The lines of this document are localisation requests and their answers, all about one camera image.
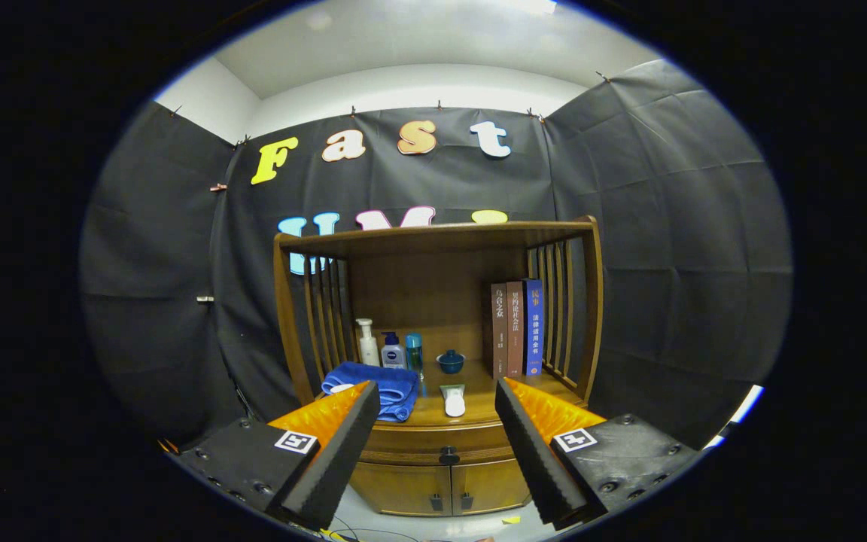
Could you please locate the brown wooden cabinet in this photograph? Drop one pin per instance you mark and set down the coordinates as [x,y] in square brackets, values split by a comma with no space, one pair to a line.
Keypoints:
[433,293]

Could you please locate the white and green tube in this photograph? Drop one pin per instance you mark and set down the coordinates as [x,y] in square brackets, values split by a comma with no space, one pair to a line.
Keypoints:
[454,405]

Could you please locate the white pump bottle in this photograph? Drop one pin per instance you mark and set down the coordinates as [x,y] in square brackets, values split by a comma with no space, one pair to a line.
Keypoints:
[368,350]

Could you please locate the wooden cabinet door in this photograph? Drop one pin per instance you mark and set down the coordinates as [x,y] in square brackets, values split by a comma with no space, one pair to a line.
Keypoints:
[490,485]
[403,489]

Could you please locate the dark blue lidded cup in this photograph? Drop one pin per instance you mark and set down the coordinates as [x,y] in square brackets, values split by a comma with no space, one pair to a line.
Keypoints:
[451,363]

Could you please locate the light brown book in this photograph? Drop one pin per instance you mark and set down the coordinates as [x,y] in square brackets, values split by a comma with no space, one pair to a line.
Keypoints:
[515,327]

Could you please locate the folded blue towel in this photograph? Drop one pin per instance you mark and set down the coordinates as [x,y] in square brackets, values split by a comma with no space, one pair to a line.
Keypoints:
[392,388]

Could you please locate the white bottle with blue cap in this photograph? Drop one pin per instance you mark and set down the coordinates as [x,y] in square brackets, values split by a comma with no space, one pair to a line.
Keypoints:
[393,356]

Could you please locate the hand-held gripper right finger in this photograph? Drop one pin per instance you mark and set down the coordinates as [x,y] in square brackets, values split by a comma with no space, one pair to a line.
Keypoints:
[531,452]

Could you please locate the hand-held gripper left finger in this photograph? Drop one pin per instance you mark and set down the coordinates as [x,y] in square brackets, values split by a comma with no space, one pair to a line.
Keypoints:
[343,452]

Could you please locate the slim teal bottle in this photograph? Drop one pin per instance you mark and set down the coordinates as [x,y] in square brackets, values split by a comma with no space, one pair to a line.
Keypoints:
[414,352]

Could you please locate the wooden countertop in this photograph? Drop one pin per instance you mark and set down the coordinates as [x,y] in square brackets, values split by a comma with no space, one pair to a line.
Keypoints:
[480,385]

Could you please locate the dark brown book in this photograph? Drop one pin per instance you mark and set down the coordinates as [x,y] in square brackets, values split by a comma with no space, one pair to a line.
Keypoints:
[499,331]

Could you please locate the blue book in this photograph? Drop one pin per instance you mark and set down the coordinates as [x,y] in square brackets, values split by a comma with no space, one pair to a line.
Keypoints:
[533,327]

